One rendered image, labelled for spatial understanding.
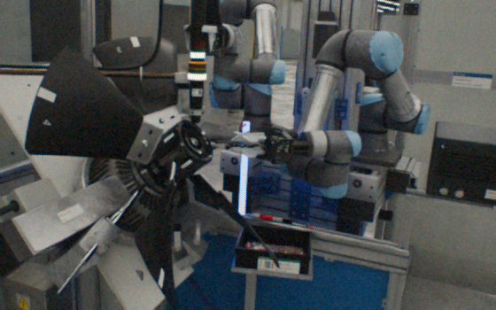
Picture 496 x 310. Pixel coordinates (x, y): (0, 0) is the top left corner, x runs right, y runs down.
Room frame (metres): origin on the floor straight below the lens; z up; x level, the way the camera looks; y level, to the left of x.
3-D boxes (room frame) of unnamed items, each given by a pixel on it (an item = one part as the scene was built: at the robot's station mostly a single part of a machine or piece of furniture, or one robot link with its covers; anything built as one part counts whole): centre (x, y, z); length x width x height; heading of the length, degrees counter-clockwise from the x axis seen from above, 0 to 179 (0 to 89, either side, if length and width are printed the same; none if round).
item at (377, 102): (1.70, -0.49, 1.20); 0.13 x 0.12 x 0.14; 49
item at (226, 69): (1.38, 0.06, 1.35); 0.11 x 0.08 x 0.11; 92
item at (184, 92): (1.11, 0.14, 1.32); 0.09 x 0.07 x 0.10; 103
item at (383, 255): (1.41, -0.09, 0.82); 0.90 x 0.04 x 0.08; 68
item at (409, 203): (1.25, -0.49, 0.96); 0.03 x 0.03 x 0.20; 68
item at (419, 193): (1.21, -0.59, 1.04); 0.24 x 0.03 x 0.03; 68
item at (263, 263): (1.23, -0.10, 0.85); 0.22 x 0.17 x 0.07; 82
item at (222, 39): (1.23, 0.11, 1.45); 0.12 x 0.08 x 0.09; 169
